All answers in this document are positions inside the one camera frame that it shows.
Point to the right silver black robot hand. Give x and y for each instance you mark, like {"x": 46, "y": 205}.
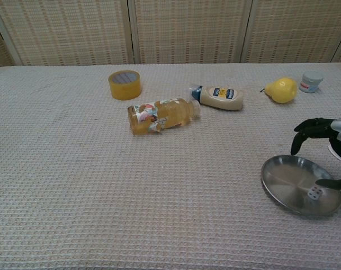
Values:
{"x": 314, "y": 126}

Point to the small white die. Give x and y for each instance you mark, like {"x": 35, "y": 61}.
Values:
{"x": 314, "y": 194}

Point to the round silver metal plate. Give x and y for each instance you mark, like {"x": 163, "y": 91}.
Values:
{"x": 288, "y": 182}

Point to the small grey lidded jar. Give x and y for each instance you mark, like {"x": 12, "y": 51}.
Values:
{"x": 311, "y": 81}

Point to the yellow pear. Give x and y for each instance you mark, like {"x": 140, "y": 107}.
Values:
{"x": 283, "y": 91}

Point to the mayonnaise squeeze bottle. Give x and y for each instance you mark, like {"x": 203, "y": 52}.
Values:
{"x": 221, "y": 98}

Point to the yellow juice bottle with label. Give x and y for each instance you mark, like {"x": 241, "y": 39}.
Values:
{"x": 170, "y": 115}

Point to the clear yellowish tape roll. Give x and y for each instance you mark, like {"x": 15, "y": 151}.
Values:
{"x": 125, "y": 91}

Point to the beige woven fringed tablecloth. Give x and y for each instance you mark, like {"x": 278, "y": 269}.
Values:
{"x": 103, "y": 182}

